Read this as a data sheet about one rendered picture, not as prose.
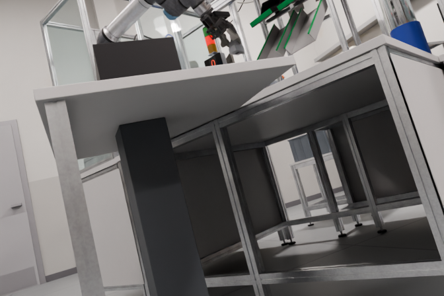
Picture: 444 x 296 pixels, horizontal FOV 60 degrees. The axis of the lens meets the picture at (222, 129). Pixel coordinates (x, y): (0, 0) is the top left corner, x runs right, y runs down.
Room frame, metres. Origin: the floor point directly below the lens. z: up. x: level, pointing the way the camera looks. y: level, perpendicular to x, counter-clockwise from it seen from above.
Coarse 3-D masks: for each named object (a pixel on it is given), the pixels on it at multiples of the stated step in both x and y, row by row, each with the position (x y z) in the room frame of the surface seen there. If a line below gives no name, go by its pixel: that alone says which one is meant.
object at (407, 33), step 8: (408, 24) 1.96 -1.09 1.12; (416, 24) 1.96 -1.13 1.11; (392, 32) 2.02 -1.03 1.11; (400, 32) 1.98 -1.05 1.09; (408, 32) 1.96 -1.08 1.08; (416, 32) 1.96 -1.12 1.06; (400, 40) 1.99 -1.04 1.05; (408, 40) 1.97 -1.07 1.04; (416, 40) 1.96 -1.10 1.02; (424, 40) 1.97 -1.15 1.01; (424, 48) 1.96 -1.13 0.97
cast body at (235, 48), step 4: (236, 40) 1.71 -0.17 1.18; (240, 40) 1.73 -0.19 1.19; (232, 44) 1.71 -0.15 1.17; (236, 44) 1.70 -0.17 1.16; (240, 44) 1.72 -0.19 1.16; (228, 48) 1.72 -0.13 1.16; (232, 48) 1.70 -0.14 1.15; (236, 48) 1.69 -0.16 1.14; (240, 48) 1.72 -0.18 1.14; (232, 52) 1.71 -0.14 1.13; (236, 52) 1.72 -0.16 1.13; (240, 52) 1.73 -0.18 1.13; (244, 52) 1.76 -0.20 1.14
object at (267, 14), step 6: (270, 0) 1.73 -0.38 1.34; (276, 0) 1.76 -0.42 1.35; (282, 0) 1.58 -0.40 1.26; (264, 6) 1.70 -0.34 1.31; (270, 6) 1.73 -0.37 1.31; (276, 6) 1.55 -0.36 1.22; (264, 12) 1.54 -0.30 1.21; (270, 12) 1.52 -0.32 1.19; (276, 12) 1.64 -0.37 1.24; (258, 18) 1.57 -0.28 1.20; (264, 18) 1.56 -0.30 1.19; (252, 24) 1.61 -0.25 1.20
